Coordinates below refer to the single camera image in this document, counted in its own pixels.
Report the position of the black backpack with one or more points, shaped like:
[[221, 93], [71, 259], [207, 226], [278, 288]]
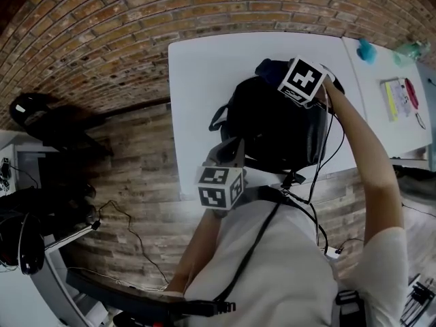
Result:
[[272, 128]]

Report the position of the green spray bottle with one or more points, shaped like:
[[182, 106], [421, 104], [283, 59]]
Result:
[[410, 54]]

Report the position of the red pouch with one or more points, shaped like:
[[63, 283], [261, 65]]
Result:
[[413, 93]]

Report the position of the teal crumpled rag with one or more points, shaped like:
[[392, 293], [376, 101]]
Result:
[[367, 50]]

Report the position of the white adapter box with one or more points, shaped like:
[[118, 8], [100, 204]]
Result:
[[333, 254]]

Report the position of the black curved bar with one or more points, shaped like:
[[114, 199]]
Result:
[[129, 293]]

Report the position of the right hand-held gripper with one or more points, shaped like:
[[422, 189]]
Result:
[[303, 80]]

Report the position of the black folding chair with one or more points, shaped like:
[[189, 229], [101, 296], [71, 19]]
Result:
[[58, 121]]

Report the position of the gray desk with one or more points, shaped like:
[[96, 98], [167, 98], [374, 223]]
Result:
[[24, 158], [61, 267]]

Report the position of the person's left forearm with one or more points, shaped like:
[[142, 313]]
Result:
[[194, 254]]

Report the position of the person's white shirt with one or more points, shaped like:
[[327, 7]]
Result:
[[282, 271]]

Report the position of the person's right forearm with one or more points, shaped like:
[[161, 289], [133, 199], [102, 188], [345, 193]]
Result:
[[371, 169]]

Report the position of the yellow edged booklet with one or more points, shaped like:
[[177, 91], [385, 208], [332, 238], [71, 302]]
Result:
[[395, 101]]

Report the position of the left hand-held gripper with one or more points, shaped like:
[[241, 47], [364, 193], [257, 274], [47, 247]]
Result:
[[218, 189]]

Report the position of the dark blue cloth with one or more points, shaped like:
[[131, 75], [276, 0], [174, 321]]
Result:
[[270, 72]]

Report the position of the black metal rack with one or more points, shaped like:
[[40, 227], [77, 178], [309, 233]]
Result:
[[417, 300]]

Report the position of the black harness buckle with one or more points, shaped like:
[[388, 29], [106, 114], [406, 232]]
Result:
[[349, 301]]

